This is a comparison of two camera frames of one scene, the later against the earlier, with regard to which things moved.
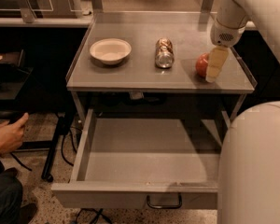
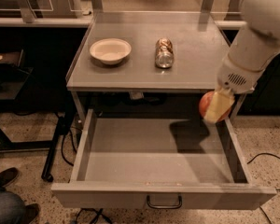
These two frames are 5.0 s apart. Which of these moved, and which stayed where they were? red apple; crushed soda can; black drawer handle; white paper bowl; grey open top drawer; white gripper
Moved: red apple; white gripper
Stayed: grey open top drawer; crushed soda can; black drawer handle; white paper bowl
